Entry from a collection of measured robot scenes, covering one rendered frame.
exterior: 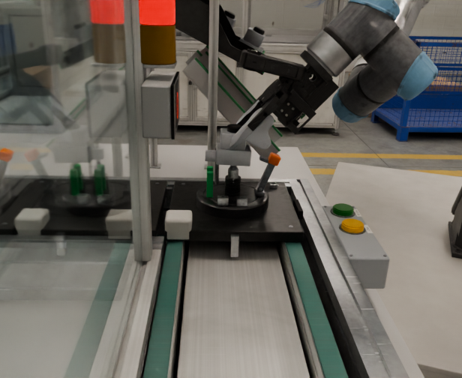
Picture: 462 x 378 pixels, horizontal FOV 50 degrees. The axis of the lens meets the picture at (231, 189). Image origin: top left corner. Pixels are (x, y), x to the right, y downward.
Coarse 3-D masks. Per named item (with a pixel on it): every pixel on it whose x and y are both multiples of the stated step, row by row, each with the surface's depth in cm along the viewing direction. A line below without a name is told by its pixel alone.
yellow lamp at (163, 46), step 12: (144, 24) 64; (144, 36) 63; (156, 36) 63; (168, 36) 64; (144, 48) 64; (156, 48) 64; (168, 48) 64; (144, 60) 65; (156, 60) 64; (168, 60) 65
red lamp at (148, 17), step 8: (144, 0) 62; (152, 0) 62; (160, 0) 62; (168, 0) 62; (144, 8) 62; (152, 8) 62; (160, 8) 62; (168, 8) 63; (144, 16) 63; (152, 16) 62; (160, 16) 62; (168, 16) 63; (152, 24) 63; (160, 24) 63; (168, 24) 63
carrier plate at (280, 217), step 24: (192, 192) 100; (288, 192) 102; (192, 216) 90; (264, 216) 91; (288, 216) 91; (168, 240) 85; (192, 240) 85; (216, 240) 85; (240, 240) 85; (264, 240) 85; (288, 240) 86
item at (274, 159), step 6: (270, 156) 92; (276, 156) 92; (270, 162) 92; (276, 162) 92; (270, 168) 93; (264, 174) 93; (270, 174) 93; (264, 180) 93; (258, 186) 94; (264, 186) 94
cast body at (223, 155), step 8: (224, 128) 91; (232, 128) 89; (224, 136) 88; (224, 144) 89; (240, 144) 89; (208, 152) 91; (216, 152) 90; (224, 152) 89; (232, 152) 90; (240, 152) 90; (248, 152) 90; (208, 160) 92; (216, 160) 90; (224, 160) 90; (232, 160) 90; (240, 160) 90; (248, 160) 90
